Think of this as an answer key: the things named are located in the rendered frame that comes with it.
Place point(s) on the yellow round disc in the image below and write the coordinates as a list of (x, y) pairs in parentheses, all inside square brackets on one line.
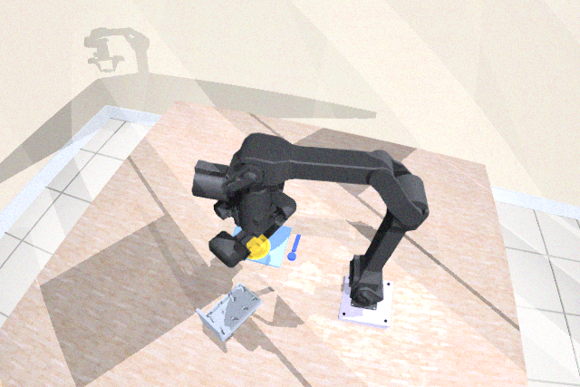
[(258, 246)]

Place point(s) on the light blue flat mat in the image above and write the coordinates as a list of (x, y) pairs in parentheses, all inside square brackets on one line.
[(277, 243)]

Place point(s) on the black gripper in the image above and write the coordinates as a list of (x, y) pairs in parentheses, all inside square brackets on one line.
[(233, 249)]

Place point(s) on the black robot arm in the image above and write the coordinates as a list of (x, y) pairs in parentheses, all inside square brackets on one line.
[(265, 162)]

